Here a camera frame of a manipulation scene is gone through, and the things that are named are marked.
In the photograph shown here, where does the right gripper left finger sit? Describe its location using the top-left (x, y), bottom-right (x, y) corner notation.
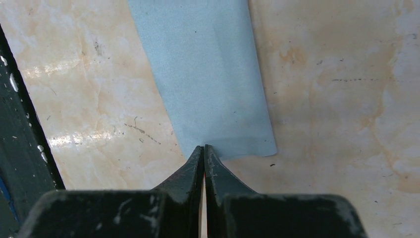
top-left (18, 146), bottom-right (204, 238)

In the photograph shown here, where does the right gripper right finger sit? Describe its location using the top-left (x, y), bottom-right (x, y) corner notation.
top-left (204, 145), bottom-right (367, 238)

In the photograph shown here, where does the light blue cleaning cloth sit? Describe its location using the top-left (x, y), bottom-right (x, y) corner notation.
top-left (128, 0), bottom-right (277, 159)

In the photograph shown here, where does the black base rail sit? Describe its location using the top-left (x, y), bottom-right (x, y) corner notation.
top-left (0, 30), bottom-right (65, 238)

